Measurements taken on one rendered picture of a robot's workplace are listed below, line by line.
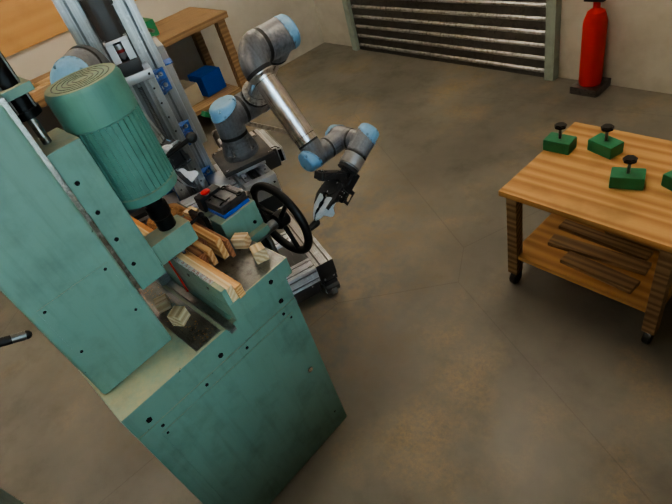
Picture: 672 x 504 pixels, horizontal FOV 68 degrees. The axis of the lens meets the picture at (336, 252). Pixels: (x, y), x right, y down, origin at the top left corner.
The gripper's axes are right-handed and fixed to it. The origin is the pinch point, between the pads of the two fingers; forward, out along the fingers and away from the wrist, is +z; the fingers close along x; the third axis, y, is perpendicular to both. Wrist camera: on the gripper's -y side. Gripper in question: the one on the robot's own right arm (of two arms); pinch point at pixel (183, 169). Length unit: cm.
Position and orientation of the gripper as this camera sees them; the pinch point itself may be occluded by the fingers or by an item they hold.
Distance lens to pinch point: 160.0
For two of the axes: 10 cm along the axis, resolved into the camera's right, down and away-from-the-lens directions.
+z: 7.0, 3.1, -6.4
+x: 2.8, 7.0, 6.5
